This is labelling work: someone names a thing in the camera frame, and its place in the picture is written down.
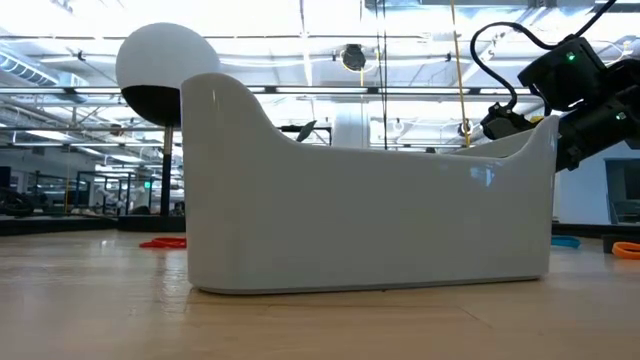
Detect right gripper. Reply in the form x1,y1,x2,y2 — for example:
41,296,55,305
480,94,617,174

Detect orange rubber band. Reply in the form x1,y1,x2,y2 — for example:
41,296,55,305
611,241,640,261

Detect red rubber band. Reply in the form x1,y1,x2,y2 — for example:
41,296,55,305
139,236,188,250

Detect white globe table lamp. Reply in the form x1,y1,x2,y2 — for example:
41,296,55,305
114,22,221,234

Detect yellow hanging cable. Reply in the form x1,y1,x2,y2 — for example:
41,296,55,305
449,0,472,149

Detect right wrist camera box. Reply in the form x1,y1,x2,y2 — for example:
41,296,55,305
517,34,610,112

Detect black looped cable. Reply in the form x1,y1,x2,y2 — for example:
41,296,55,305
469,21,556,110

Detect black ceiling light rail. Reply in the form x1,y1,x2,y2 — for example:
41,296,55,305
249,85,545,97

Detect black hanging cable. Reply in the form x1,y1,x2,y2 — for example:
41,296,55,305
374,0,389,151

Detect right camera black cable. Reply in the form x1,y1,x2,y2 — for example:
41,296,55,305
572,0,619,40

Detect black metal frame workcell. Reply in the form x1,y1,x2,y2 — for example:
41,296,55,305
74,171,154,216

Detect black table edge rail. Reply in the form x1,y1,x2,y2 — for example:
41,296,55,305
0,214,640,239

